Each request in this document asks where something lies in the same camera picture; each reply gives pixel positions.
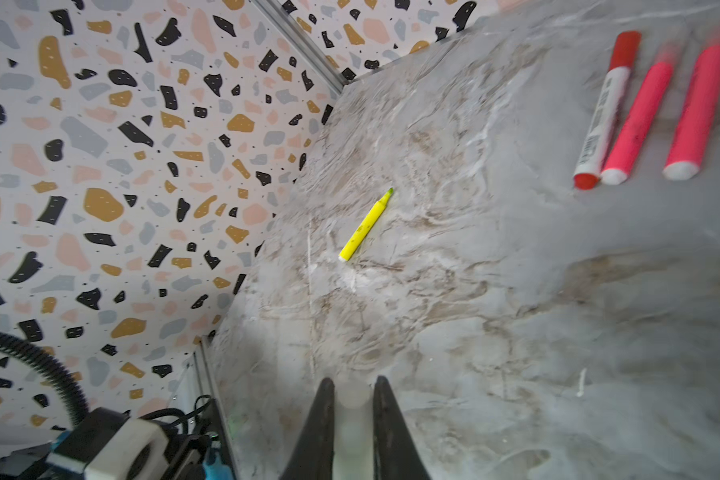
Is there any white pen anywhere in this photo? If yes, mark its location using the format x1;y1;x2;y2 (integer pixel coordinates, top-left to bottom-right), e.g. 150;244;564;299
573;66;631;190

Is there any bright pink highlighter pen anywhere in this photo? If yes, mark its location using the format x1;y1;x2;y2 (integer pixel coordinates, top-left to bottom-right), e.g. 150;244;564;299
600;42;680;185

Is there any yellow highlighter pen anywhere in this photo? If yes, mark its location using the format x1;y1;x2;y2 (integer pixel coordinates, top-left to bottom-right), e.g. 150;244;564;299
339;188;394;262

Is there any clear cap for blue pen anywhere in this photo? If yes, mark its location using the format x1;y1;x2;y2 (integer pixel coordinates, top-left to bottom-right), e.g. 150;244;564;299
332;381;374;480

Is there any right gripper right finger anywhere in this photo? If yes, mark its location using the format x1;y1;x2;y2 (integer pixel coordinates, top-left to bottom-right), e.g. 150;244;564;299
373;376;431;480

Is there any red pen cap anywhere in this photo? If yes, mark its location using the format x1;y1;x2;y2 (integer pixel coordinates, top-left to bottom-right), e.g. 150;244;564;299
608;31;642;71

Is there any blue green pen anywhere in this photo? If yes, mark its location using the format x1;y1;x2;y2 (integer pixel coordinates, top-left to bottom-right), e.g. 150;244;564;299
203;449;234;480

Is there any black corrugated cable hose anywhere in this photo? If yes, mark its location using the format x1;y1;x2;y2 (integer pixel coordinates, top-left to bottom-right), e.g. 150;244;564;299
0;325;91;427

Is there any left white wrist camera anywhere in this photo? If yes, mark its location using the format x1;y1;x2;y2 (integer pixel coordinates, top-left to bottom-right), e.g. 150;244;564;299
46;408;169;480

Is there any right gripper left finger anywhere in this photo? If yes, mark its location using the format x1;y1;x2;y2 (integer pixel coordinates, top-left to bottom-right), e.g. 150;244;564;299
280;378;335;480

